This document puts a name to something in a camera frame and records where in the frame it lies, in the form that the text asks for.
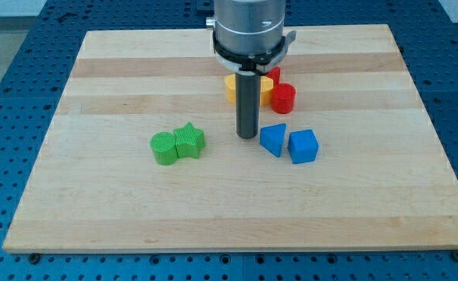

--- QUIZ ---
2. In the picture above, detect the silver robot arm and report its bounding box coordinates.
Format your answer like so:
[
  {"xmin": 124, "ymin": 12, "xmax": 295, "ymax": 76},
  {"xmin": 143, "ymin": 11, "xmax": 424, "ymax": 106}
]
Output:
[{"xmin": 214, "ymin": 0, "xmax": 286, "ymax": 55}]

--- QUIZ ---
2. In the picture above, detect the green star block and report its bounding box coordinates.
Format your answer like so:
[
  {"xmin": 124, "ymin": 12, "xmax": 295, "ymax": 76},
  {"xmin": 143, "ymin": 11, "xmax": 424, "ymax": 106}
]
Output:
[{"xmin": 173, "ymin": 123, "xmax": 205, "ymax": 158}]

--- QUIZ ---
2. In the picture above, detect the blue triangle block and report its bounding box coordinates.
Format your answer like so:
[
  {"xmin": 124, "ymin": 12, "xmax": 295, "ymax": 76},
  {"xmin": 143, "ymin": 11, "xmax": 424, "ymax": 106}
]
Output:
[{"xmin": 259, "ymin": 123, "xmax": 286, "ymax": 158}]

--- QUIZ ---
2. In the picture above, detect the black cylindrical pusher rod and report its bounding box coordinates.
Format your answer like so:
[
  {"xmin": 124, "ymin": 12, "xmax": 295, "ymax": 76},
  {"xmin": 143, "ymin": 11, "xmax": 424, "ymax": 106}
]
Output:
[{"xmin": 235, "ymin": 73, "xmax": 261, "ymax": 139}]

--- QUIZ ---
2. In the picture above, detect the green cylinder block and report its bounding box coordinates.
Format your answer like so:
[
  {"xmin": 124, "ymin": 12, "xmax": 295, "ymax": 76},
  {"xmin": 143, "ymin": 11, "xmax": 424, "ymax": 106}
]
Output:
[{"xmin": 150, "ymin": 132, "xmax": 178, "ymax": 165}]

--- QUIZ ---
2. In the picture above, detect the yellow block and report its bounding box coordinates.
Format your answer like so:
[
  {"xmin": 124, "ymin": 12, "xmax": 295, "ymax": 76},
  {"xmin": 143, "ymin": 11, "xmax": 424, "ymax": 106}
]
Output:
[{"xmin": 224, "ymin": 74, "xmax": 274, "ymax": 107}]

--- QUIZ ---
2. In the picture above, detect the red cylinder block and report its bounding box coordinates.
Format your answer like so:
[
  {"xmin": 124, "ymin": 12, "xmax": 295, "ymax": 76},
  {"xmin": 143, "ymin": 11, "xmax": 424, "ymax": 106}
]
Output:
[{"xmin": 271, "ymin": 83, "xmax": 296, "ymax": 114}]

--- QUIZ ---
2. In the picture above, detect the blue cube block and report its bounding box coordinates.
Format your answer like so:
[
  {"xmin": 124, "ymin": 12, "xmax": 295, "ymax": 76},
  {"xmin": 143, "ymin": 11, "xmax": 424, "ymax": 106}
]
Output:
[{"xmin": 288, "ymin": 129, "xmax": 319, "ymax": 164}]

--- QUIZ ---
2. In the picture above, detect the red block behind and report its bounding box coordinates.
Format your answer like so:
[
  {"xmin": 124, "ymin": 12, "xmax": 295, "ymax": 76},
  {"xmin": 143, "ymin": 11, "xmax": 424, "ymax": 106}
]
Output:
[{"xmin": 266, "ymin": 66, "xmax": 281, "ymax": 86}]

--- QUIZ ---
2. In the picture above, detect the wooden board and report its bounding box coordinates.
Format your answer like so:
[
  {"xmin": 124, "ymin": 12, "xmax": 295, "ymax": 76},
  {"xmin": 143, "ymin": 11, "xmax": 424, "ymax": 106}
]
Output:
[{"xmin": 3, "ymin": 24, "xmax": 458, "ymax": 254}]

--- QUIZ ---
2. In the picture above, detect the black clamp ring bracket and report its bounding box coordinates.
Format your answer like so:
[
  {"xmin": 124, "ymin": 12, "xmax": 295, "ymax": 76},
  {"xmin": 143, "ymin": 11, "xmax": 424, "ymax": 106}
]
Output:
[{"xmin": 212, "ymin": 30, "xmax": 296, "ymax": 76}]

